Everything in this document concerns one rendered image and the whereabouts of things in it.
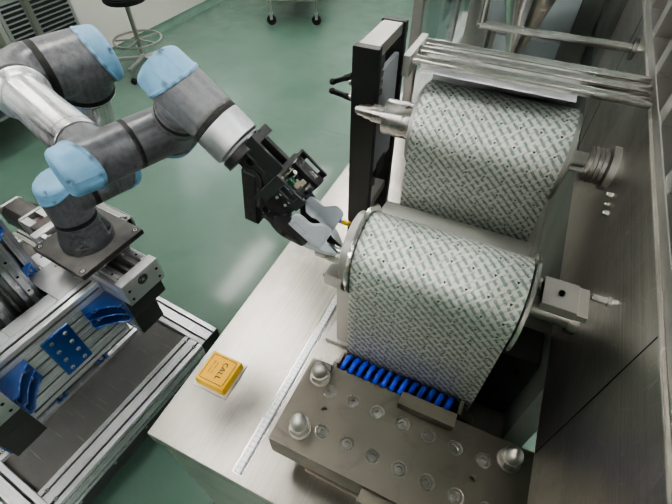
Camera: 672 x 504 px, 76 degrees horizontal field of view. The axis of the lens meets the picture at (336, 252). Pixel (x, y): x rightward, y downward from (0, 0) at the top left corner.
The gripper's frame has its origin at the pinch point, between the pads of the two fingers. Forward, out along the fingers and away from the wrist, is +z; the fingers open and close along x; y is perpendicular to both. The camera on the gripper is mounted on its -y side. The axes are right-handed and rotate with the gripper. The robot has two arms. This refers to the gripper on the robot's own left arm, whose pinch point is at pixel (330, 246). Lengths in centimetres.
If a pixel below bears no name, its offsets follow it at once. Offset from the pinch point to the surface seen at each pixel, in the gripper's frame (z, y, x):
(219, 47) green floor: -125, -268, 302
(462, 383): 30.8, 3.5, -4.2
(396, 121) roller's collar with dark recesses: -5.0, 8.1, 24.1
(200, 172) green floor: -42, -199, 130
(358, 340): 16.4, -8.2, -4.2
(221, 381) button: 7.7, -36.4, -15.8
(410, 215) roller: 7.9, 4.2, 14.2
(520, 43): 7, 16, 72
